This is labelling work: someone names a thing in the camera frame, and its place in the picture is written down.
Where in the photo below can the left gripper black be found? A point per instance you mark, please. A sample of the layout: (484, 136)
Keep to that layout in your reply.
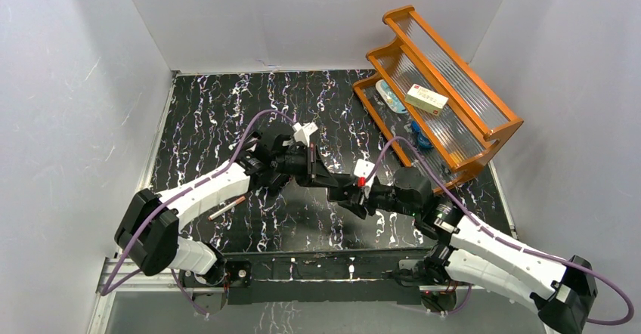
(311, 162)

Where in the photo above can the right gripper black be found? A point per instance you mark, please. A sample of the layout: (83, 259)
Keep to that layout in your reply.
(370, 210)

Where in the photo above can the black card holder wallet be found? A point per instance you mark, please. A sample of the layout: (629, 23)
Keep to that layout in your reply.
(349, 193)

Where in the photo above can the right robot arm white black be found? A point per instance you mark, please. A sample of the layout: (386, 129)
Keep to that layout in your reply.
(561, 292)

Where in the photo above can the blue small object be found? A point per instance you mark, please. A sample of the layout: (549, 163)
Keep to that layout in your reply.
(421, 140)

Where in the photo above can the pink pen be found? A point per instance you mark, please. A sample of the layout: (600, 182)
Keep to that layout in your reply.
(226, 208)

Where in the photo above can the orange wooden shelf rack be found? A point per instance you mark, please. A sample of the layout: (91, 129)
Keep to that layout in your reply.
(474, 125)

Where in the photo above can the cream cardboard box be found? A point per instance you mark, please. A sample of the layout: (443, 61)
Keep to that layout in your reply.
(426, 99)

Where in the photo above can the white blue oval package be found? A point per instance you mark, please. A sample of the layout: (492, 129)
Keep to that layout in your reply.
(389, 97)

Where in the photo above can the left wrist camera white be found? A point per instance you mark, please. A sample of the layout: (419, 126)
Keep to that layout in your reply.
(302, 132)

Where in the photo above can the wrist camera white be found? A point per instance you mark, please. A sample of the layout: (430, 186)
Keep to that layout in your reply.
(302, 132)
(362, 172)

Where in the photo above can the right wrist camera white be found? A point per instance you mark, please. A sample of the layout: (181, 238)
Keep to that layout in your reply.
(362, 172)

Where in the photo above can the black aluminium base frame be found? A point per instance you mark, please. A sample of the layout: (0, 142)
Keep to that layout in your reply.
(350, 276)

